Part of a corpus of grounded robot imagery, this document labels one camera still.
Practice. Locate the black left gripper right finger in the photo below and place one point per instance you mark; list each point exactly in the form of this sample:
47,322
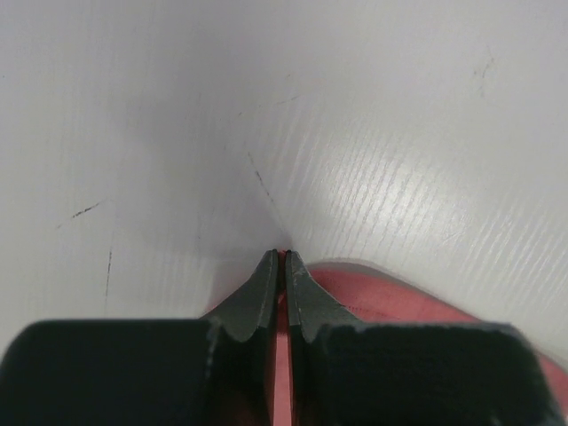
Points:
346,371

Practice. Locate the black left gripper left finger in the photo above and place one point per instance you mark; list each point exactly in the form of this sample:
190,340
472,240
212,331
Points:
214,370

